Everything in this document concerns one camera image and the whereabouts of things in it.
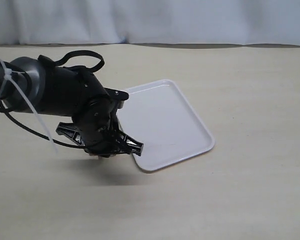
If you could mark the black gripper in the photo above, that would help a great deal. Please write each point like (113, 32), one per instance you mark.
(96, 127)

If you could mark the white rectangular plastic tray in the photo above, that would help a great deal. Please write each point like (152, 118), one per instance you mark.
(159, 115)

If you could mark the white zip tie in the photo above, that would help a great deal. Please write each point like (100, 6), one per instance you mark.
(8, 76)

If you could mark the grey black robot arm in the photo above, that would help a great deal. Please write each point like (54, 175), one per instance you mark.
(46, 87)

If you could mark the white backdrop cloth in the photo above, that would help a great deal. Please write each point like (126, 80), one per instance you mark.
(76, 22)

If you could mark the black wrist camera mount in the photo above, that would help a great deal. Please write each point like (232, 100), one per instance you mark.
(117, 95)

